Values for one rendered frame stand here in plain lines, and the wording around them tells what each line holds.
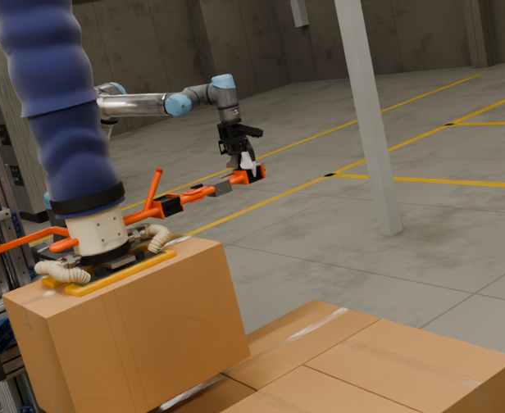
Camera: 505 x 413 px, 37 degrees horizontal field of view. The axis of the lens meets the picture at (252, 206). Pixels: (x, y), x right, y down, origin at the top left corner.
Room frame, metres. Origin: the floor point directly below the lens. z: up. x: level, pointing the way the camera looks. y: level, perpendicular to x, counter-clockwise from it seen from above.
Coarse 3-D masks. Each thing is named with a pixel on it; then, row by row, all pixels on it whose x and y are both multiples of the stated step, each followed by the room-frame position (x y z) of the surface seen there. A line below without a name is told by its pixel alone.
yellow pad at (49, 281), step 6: (144, 246) 2.38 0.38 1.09; (132, 252) 2.35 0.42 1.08; (84, 270) 2.26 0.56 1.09; (90, 270) 2.27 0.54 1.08; (48, 276) 2.28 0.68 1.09; (42, 282) 2.27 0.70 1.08; (48, 282) 2.22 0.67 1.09; (54, 282) 2.20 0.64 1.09; (60, 282) 2.21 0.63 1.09; (66, 282) 2.22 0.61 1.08
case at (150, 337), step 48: (192, 240) 2.36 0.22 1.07; (48, 288) 2.20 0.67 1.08; (144, 288) 2.10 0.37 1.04; (192, 288) 2.18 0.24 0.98; (48, 336) 1.95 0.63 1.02; (96, 336) 2.00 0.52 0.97; (144, 336) 2.07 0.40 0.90; (192, 336) 2.15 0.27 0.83; (240, 336) 2.24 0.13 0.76; (48, 384) 2.08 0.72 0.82; (96, 384) 1.97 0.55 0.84; (144, 384) 2.05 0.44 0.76; (192, 384) 2.13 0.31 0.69
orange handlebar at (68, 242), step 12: (240, 180) 2.53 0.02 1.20; (192, 192) 2.44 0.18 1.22; (204, 192) 2.45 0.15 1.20; (132, 216) 2.30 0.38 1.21; (144, 216) 2.31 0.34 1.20; (48, 228) 2.43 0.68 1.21; (60, 228) 2.39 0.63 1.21; (24, 240) 2.38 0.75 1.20; (72, 240) 2.18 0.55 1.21; (0, 252) 2.33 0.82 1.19
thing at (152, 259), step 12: (168, 252) 2.22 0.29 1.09; (132, 264) 2.17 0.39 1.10; (144, 264) 2.16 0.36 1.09; (156, 264) 2.18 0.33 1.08; (96, 276) 2.13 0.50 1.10; (108, 276) 2.11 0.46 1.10; (120, 276) 2.11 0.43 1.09; (72, 288) 2.08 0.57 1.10; (84, 288) 2.05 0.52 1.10; (96, 288) 2.07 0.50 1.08
